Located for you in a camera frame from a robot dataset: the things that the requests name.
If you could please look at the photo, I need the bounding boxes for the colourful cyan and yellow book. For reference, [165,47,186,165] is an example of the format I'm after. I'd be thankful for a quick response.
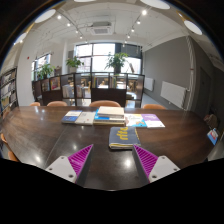
[124,113,148,128]

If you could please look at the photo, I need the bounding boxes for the dark open shelf unit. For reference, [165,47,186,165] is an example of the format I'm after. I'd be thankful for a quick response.
[31,72,146,108]

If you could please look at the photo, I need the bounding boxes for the bright blue book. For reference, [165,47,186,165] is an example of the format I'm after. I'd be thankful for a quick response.
[93,109,126,124]

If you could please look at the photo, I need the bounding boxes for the purple and white book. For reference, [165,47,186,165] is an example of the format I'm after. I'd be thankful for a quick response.
[140,113,166,129]

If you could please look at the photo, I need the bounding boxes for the narrow side window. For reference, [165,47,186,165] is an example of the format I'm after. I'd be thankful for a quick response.
[31,53,53,81]

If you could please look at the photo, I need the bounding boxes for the tan book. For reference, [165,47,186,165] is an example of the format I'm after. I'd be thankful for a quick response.
[92,119,126,127]

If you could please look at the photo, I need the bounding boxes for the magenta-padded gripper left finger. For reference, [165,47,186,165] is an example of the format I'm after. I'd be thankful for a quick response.
[45,144,94,186]

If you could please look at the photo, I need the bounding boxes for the large white wall radiator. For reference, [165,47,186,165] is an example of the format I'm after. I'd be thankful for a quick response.
[160,80,189,110]

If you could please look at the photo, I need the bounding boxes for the brown bag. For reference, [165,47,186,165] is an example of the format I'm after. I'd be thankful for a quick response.
[203,113,219,130]

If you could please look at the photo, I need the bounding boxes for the small blue and white box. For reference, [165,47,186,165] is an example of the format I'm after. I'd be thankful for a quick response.
[206,127,220,146]

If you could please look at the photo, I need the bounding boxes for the wall bookshelf with books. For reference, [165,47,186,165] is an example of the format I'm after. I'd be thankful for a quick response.
[0,66,19,116]

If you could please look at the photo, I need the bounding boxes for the round white ceiling lamps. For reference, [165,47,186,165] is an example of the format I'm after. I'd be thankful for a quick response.
[13,0,203,46]

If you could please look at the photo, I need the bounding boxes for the large thick white book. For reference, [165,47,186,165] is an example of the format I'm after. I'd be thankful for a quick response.
[96,105,126,120]

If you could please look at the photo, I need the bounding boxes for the orange chairs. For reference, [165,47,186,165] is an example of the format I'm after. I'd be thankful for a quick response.
[0,99,167,163]

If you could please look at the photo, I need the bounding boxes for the ceiling track spotlights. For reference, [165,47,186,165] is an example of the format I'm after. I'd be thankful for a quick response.
[56,8,149,41]

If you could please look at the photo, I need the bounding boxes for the small white wall radiator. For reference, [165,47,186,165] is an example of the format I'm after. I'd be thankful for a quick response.
[143,77,155,92]

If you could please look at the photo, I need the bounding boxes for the thin white book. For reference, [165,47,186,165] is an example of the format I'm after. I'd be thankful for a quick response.
[74,111,97,126]

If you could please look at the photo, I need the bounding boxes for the ceiling air conditioner unit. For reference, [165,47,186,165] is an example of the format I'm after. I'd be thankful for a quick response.
[89,21,113,36]

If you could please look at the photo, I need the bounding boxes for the green potted plant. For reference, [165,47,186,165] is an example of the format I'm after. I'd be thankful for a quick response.
[105,52,129,74]
[35,63,55,80]
[65,56,84,74]

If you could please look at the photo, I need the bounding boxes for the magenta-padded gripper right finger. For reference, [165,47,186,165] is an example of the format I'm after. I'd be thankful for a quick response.
[132,144,182,186]

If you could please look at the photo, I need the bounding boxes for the dark blue book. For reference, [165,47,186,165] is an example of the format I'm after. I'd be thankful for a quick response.
[61,110,83,125]

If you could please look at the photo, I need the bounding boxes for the large multi-pane window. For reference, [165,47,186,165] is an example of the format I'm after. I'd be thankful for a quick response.
[73,42,143,74]

